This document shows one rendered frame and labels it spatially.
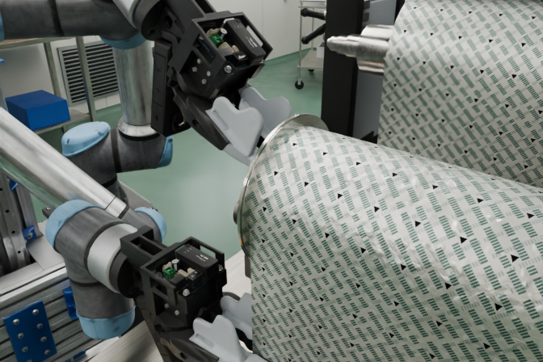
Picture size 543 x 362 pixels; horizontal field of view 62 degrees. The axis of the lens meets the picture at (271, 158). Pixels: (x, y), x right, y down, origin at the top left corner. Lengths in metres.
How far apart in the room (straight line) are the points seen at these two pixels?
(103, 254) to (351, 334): 0.31
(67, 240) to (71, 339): 0.78
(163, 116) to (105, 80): 4.01
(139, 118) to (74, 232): 0.56
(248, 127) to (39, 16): 0.31
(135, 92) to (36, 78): 3.17
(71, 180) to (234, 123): 0.38
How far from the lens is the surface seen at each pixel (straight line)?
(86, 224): 0.61
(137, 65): 1.06
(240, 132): 0.44
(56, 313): 1.33
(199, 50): 0.45
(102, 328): 0.70
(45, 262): 1.31
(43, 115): 3.65
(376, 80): 0.76
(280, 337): 0.44
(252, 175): 0.36
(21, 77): 4.18
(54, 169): 0.76
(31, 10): 0.62
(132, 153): 1.17
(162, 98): 0.52
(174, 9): 0.48
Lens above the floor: 1.46
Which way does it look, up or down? 25 degrees down
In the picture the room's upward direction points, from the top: straight up
